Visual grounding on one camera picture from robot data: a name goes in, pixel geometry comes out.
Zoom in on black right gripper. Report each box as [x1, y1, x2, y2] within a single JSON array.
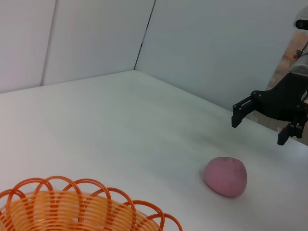
[[231, 71, 308, 146]]

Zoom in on pink peach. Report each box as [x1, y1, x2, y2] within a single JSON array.
[[203, 156, 248, 198]]

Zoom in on orange woven plastic basket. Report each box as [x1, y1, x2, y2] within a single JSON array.
[[0, 176, 184, 231]]

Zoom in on right arm cable with plug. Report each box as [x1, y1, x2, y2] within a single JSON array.
[[296, 40, 308, 59]]

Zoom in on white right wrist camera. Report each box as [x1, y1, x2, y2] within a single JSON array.
[[293, 6, 308, 31]]

